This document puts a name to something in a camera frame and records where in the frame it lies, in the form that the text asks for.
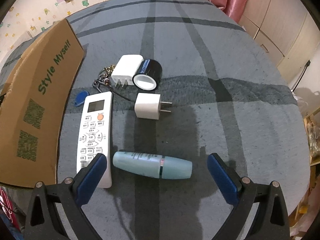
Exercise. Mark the beige wardrobe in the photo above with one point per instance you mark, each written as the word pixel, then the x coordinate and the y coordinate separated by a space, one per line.
pixel 286 32

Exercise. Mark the white remote control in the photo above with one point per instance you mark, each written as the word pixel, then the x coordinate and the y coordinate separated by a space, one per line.
pixel 94 133

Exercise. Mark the grey plaid bed cover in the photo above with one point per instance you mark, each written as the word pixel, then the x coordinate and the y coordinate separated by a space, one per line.
pixel 227 98

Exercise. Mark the black cylindrical cap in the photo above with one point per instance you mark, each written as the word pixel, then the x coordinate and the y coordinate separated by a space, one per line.
pixel 148 75

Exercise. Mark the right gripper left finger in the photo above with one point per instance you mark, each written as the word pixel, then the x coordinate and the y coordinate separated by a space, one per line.
pixel 43 220

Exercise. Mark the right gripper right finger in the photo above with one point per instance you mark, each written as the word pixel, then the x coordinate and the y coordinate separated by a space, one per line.
pixel 271 219

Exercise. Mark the brown cardboard box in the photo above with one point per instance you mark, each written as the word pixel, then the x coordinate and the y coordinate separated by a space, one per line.
pixel 34 98

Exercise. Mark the metal keychain with charms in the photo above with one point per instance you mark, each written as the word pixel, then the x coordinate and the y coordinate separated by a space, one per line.
pixel 104 80

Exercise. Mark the small white plug charger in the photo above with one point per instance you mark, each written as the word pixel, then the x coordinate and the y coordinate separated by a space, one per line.
pixel 149 106

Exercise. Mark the light blue tube bottle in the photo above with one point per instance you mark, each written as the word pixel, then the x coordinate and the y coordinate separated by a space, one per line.
pixel 153 165

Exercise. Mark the large white power adapter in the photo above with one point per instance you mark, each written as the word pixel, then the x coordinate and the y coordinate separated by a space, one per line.
pixel 125 69

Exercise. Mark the wooden shelf with clutter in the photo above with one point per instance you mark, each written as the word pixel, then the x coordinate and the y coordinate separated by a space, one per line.
pixel 312 130

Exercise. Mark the blue key fob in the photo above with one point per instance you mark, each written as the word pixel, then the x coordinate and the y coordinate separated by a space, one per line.
pixel 80 98

